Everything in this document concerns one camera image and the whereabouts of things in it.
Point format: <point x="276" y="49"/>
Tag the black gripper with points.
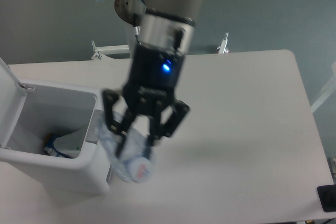
<point x="149" y="90"/>

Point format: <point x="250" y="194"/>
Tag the clear crushed plastic bottle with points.
<point x="132" y="165"/>

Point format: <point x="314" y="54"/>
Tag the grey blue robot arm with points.
<point x="166" y="28"/>

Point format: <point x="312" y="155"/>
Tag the white plastic trash can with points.
<point x="32" y="109"/>

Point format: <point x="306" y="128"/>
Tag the blue snack wrapper in bin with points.
<point x="49" y="148"/>

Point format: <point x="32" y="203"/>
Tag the black device at table edge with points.
<point x="326" y="195"/>

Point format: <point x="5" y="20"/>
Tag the white frame leg at right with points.
<point x="326" y="91"/>

